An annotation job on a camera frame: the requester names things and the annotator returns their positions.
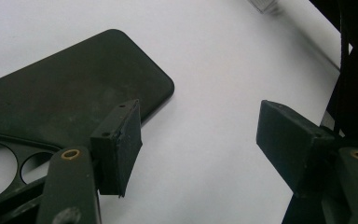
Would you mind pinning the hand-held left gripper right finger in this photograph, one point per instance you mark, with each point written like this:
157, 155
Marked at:
289, 146

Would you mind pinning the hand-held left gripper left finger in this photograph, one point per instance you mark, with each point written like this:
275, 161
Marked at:
118, 149

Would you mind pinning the black phone case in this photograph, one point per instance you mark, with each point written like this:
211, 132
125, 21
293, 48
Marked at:
68, 93

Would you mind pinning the white table board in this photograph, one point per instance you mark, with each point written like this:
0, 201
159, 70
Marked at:
217, 77

